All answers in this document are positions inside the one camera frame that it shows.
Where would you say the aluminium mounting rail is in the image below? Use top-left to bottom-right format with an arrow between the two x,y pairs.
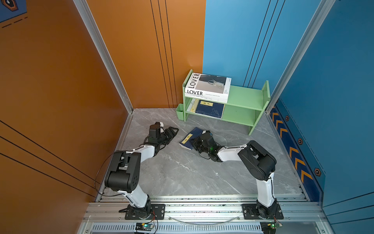
83,194 -> 327,222

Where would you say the yellow illustrated Chinese book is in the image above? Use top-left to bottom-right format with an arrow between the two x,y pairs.
187,98 -> 200,113

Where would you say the right green circuit board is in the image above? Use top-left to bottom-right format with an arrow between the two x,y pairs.
260,222 -> 283,234

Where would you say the green wooden two-tier shelf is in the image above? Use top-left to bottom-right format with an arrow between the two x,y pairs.
182,70 -> 270,135

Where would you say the white book with brown pattern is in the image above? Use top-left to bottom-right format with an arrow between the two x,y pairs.
185,95 -> 228,104

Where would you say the left green circuit board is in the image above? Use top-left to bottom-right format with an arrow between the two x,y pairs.
134,222 -> 156,234

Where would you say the green circuit board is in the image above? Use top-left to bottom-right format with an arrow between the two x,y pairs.
260,222 -> 283,234
134,222 -> 156,234

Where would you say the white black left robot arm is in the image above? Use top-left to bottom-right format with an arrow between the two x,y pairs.
104,122 -> 179,219

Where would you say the small green box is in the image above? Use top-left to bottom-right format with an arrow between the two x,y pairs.
176,103 -> 184,121

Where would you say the white LOVER book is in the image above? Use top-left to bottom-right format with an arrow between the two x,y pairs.
184,73 -> 231,99

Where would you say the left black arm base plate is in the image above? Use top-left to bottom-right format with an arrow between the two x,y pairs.
125,204 -> 166,220

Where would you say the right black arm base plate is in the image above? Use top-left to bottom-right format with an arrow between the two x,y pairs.
242,202 -> 284,220

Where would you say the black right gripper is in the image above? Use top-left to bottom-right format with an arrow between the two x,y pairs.
187,136 -> 210,156

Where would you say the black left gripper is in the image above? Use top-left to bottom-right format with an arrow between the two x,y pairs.
157,127 -> 178,147

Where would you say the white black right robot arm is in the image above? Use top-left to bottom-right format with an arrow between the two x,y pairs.
192,131 -> 279,219

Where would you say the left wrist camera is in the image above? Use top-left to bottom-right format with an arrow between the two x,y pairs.
149,122 -> 164,139

